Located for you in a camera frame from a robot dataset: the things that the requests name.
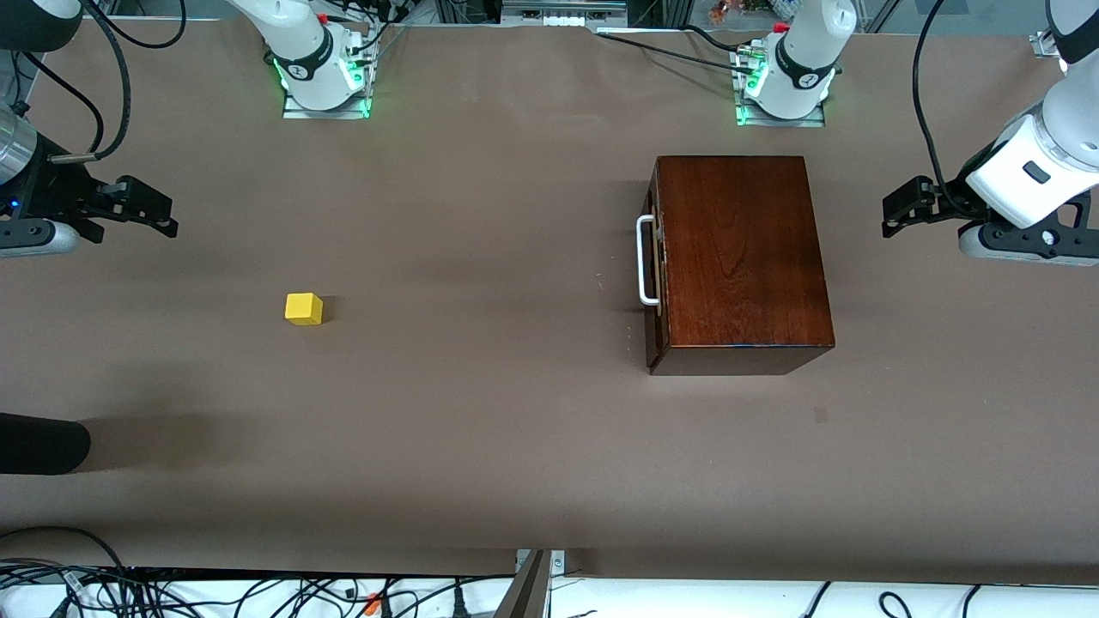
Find wooden drawer with white handle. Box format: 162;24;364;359
636;159;669;344

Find dark brown wooden cabinet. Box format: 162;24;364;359
653;155;835;376

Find black round-ended cylinder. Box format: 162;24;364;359
0;412;91;476

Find grey power strip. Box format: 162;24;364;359
501;0;629;28

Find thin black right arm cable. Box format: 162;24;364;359
15;50;106;157

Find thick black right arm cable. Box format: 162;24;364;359
47;0;131;164

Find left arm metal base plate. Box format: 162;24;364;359
734;43;827;128

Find black looped cable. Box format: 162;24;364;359
103;0;187;50

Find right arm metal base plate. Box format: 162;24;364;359
282;26;373;119

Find black cable across table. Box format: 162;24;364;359
597;30;756;70

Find long black cable arc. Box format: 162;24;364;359
0;525;130;572

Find black cable tangle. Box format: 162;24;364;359
0;558;516;618

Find silver corner bracket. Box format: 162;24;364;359
515;549;568;578

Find dark grey metal post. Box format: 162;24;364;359
494;549;552;618

